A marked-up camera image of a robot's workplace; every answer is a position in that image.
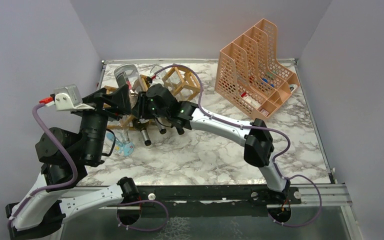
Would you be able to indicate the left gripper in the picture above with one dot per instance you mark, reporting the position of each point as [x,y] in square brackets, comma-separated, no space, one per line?
[120,99]

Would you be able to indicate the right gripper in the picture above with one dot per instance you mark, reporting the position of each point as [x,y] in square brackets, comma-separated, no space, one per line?
[139,108]

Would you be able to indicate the clear round glass bottle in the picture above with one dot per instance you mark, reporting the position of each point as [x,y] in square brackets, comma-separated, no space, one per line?
[126,75]

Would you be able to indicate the green wine bottle silver neck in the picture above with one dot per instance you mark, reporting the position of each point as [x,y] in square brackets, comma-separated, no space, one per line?
[142,126]

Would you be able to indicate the wooden wine rack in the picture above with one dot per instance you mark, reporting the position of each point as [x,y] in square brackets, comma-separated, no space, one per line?
[181,83]

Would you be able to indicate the green wine bottle white label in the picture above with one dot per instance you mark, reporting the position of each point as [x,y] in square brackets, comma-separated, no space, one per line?
[179,129]

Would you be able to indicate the clear tall glass bottle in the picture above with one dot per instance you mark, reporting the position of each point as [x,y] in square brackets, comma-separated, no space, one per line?
[124,136]

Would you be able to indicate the dark wine bottle black neck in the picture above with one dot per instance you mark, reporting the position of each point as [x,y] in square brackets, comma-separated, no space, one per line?
[161,128]

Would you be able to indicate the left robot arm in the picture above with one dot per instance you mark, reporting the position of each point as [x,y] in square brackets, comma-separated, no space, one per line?
[64,156]

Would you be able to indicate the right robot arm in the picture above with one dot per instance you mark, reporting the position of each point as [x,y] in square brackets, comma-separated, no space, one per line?
[253,136]

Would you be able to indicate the blue white sticker disc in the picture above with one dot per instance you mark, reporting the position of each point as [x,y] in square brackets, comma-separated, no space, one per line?
[123,149]

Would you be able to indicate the orange plastic file organizer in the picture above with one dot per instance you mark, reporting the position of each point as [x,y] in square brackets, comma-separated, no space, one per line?
[250,76]

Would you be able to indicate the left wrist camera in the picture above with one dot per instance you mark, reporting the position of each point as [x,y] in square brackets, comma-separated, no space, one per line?
[66,98]

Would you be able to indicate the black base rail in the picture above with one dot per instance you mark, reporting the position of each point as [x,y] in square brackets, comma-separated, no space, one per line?
[195,201]

